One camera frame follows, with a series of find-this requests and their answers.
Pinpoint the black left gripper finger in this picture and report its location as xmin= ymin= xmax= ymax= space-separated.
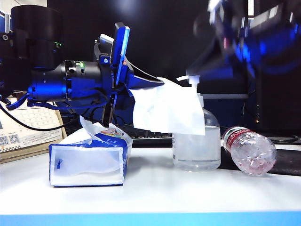
xmin=126 ymin=56 xmax=165 ymax=89
xmin=116 ymin=89 xmax=136 ymax=110

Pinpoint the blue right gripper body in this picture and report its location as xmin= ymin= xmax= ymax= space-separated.
xmin=218 ymin=21 xmax=259 ymax=76

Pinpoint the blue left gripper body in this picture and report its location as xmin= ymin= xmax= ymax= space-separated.
xmin=95 ymin=22 xmax=136 ymax=125

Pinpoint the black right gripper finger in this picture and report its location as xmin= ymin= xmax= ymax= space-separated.
xmin=186 ymin=39 xmax=233 ymax=80

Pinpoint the white tissue sheet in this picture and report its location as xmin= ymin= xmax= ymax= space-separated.
xmin=132 ymin=77 xmax=206 ymax=136
xmin=79 ymin=115 xmax=105 ymax=142

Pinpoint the clear alcohol pump bottle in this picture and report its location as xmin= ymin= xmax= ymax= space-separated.
xmin=172 ymin=74 xmax=222 ymax=172

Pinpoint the red label water bottle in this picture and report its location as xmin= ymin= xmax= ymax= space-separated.
xmin=221 ymin=126 xmax=277 ymax=177

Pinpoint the blue white tissue pack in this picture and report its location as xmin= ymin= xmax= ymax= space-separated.
xmin=48 ymin=124 xmax=133 ymax=188

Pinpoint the black computer monitor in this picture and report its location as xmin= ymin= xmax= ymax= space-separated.
xmin=47 ymin=0 xmax=250 ymax=100

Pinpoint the black computer keyboard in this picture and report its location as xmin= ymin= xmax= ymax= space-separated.
xmin=65 ymin=122 xmax=174 ymax=148

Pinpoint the black monitor with orange light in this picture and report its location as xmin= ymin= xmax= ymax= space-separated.
xmin=255 ymin=65 xmax=301 ymax=138

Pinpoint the beige desk calendar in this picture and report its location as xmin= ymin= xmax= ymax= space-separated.
xmin=0 ymin=94 xmax=68 ymax=164

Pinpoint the black mouse pad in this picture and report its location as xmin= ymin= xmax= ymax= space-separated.
xmin=220 ymin=146 xmax=301 ymax=177

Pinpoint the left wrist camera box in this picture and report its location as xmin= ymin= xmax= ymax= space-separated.
xmin=98 ymin=33 xmax=115 ymax=54

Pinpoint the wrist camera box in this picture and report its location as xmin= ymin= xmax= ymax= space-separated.
xmin=206 ymin=0 xmax=238 ymax=29
xmin=98 ymin=33 xmax=115 ymax=54

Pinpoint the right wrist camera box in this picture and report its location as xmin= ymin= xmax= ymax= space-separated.
xmin=206 ymin=0 xmax=238 ymax=29

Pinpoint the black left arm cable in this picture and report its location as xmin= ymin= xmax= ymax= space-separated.
xmin=0 ymin=102 xmax=79 ymax=132

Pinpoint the thin black desk cable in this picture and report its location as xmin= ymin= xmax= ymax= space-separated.
xmin=268 ymin=134 xmax=301 ymax=145

